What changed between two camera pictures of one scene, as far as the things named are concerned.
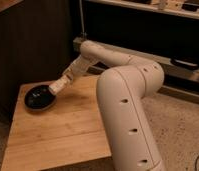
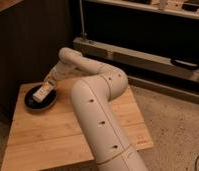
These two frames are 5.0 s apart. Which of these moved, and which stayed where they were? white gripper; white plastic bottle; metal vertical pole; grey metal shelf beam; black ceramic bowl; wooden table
Moved: white plastic bottle; white gripper
Stayed: black ceramic bowl; grey metal shelf beam; metal vertical pole; wooden table
